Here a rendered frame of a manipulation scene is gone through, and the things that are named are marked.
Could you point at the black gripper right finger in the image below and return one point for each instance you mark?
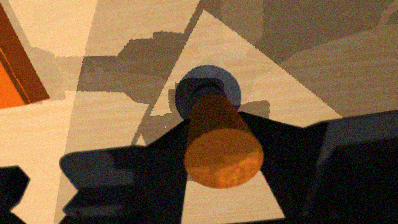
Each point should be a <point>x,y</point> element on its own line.
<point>295,158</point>

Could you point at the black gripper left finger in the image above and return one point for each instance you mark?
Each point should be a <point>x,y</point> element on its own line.
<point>158,168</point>

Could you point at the orange knob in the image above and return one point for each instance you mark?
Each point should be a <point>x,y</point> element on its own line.
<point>221,150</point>

